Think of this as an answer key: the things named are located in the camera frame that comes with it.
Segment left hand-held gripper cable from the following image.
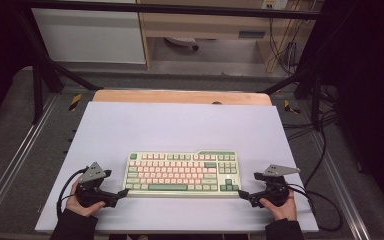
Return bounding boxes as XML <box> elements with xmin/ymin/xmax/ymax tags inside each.
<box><xmin>56</xmin><ymin>166</ymin><xmax>89</xmax><ymax>219</ymax></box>

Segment person's left hand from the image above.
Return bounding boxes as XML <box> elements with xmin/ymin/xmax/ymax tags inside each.
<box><xmin>65</xmin><ymin>179</ymin><xmax>107</xmax><ymax>218</ymax></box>

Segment white wall socket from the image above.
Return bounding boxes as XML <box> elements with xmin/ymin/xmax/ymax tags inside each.
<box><xmin>261</xmin><ymin>0</ymin><xmax>289</xmax><ymax>10</ymax></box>

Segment grey chair base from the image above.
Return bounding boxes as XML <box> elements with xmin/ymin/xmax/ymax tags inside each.
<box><xmin>164</xmin><ymin>36</ymin><xmax>200</xmax><ymax>52</ymax></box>

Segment cream pink green keyboard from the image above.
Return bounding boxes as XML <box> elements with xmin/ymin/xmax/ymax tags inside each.
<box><xmin>122</xmin><ymin>149</ymin><xmax>243</xmax><ymax>199</ymax></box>

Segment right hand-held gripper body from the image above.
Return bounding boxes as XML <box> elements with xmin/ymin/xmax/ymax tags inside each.
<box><xmin>249</xmin><ymin>164</ymin><xmax>302</xmax><ymax>208</ymax></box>

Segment light wooden desk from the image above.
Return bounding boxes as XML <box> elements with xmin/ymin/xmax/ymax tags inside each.
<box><xmin>136</xmin><ymin>0</ymin><xmax>324</xmax><ymax>73</ymax></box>

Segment white board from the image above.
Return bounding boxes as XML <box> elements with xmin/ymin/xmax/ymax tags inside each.
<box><xmin>34</xmin><ymin>101</ymin><xmax>320</xmax><ymax>234</ymax></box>

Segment white cabinet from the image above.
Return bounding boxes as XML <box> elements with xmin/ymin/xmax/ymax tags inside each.
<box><xmin>31</xmin><ymin>8</ymin><xmax>147</xmax><ymax>65</ymax></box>

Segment right hand-held gripper cable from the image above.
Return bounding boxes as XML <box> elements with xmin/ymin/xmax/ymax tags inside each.
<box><xmin>283</xmin><ymin>182</ymin><xmax>344</xmax><ymax>233</ymax></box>

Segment black metal stand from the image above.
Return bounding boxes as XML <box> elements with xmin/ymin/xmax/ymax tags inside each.
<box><xmin>261</xmin><ymin>64</ymin><xmax>324</xmax><ymax>132</ymax></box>
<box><xmin>13</xmin><ymin>9</ymin><xmax>104</xmax><ymax>125</ymax></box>

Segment black floor cables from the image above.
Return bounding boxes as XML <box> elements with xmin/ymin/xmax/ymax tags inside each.
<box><xmin>281</xmin><ymin>109</ymin><xmax>340</xmax><ymax>189</ymax></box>

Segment person's right hand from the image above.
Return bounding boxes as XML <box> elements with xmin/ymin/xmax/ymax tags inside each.
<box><xmin>259</xmin><ymin>189</ymin><xmax>298</xmax><ymax>222</ymax></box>

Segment hanging cable bundle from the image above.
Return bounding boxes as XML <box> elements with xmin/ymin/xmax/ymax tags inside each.
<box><xmin>268</xmin><ymin>16</ymin><xmax>302</xmax><ymax>76</ymax></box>

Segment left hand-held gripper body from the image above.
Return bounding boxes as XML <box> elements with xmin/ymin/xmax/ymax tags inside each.
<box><xmin>74</xmin><ymin>161</ymin><xmax>119</xmax><ymax>209</ymax></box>

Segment wooden board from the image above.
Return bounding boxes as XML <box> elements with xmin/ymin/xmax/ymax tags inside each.
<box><xmin>92</xmin><ymin>89</ymin><xmax>274</xmax><ymax>107</ymax></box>

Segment aluminium rail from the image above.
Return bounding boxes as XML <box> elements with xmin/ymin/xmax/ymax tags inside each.
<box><xmin>0</xmin><ymin>94</ymin><xmax>59</xmax><ymax>228</ymax></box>
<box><xmin>308</xmin><ymin>133</ymin><xmax>372</xmax><ymax>240</ymax></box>

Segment hand-held gripper cable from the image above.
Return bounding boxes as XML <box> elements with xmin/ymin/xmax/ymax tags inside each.
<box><xmin>283</xmin><ymin>182</ymin><xmax>344</xmax><ymax>233</ymax></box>
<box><xmin>56</xmin><ymin>166</ymin><xmax>89</xmax><ymax>219</ymax></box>

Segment black horizontal metal bar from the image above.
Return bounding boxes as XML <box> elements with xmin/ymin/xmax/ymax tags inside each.
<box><xmin>19</xmin><ymin>0</ymin><xmax>324</xmax><ymax>21</ymax></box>

